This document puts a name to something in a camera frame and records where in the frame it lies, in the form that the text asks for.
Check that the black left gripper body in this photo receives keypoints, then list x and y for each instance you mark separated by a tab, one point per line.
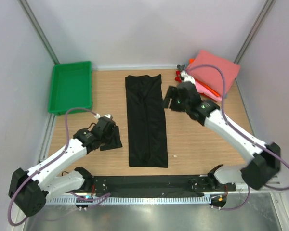
107	138

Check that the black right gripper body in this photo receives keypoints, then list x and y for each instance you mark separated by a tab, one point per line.
177	105

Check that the black t shirt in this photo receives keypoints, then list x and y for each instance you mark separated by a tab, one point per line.
147	136

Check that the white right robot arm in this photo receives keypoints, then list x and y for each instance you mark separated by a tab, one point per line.
260	165

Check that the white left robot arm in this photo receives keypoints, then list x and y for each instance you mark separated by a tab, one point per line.
31	189

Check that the folded red t shirt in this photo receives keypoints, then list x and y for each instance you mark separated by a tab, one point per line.
178	76

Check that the folded light pink t shirt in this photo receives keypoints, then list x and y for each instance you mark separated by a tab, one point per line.
202	89

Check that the folded grey t shirt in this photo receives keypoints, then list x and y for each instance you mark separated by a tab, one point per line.
181	68

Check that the folded salmon pink t shirt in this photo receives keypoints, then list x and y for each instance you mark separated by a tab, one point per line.
216	72

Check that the folded orange t shirt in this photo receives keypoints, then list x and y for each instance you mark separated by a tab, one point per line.
196	77

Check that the green plastic bin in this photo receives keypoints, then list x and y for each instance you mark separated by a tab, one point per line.
71	87

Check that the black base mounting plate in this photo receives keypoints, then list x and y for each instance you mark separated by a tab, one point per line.
159	184

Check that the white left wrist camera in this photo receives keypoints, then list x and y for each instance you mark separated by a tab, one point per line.
97	116

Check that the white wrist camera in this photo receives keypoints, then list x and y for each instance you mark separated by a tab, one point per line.
185	77
97	116

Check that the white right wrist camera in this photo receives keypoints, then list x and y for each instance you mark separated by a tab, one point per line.
185	77

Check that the white slotted cable duct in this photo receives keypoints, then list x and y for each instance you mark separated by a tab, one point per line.
71	200

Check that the aluminium frame rail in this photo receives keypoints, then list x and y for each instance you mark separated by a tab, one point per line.
274	182

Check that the right aluminium corner post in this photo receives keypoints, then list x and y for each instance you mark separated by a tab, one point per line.
255	28

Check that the aluminium corner post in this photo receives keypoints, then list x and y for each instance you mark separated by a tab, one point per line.
38	29
255	28

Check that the left aluminium corner post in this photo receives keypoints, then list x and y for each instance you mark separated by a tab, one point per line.
38	29

